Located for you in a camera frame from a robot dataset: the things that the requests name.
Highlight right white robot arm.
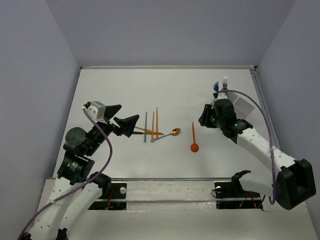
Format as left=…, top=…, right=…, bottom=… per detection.
left=198, top=98, right=317, bottom=210

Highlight silver fork teal handle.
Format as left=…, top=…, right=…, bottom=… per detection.
left=221, top=76, right=228, bottom=92

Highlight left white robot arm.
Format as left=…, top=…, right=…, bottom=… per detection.
left=18, top=101, right=140, bottom=240

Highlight white divided utensil container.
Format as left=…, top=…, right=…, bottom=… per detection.
left=209, top=91, right=255, bottom=118

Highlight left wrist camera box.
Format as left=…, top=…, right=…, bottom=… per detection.
left=82, top=101, right=106, bottom=121

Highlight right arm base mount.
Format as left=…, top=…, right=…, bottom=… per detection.
left=211, top=170, right=265, bottom=210

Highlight copper metal spoon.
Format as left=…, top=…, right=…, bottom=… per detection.
left=150, top=128, right=181, bottom=143

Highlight yellow plastic knife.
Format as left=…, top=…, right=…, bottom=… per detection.
left=132, top=126, right=164, bottom=136

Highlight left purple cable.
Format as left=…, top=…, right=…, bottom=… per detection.
left=16, top=107, right=113, bottom=240

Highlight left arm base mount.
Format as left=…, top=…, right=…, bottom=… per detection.
left=88, top=181, right=127, bottom=211

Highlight orange chopstick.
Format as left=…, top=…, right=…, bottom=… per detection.
left=156, top=107, right=159, bottom=138
left=150, top=111, right=155, bottom=143

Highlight blue plastic fork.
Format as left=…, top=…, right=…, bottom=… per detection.
left=213, top=81, right=220, bottom=92

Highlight teal chopstick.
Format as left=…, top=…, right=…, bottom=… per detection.
left=143, top=111, right=148, bottom=143

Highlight orange plastic spoon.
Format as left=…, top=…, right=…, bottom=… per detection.
left=190, top=122, right=199, bottom=153

